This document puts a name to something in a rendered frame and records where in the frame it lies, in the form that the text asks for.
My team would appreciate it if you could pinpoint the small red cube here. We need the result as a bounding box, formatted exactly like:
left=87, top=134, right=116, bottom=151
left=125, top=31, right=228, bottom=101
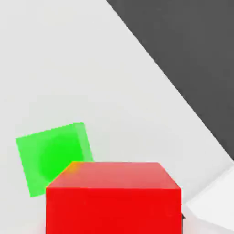
left=45, top=161, right=182, bottom=234

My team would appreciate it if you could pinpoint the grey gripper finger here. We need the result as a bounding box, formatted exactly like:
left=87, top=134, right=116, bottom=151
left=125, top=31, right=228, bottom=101
left=181, top=204, right=234, bottom=234

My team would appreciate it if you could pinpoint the small green cube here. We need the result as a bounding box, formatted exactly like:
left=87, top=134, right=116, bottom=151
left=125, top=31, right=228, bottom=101
left=15, top=122, right=94, bottom=198

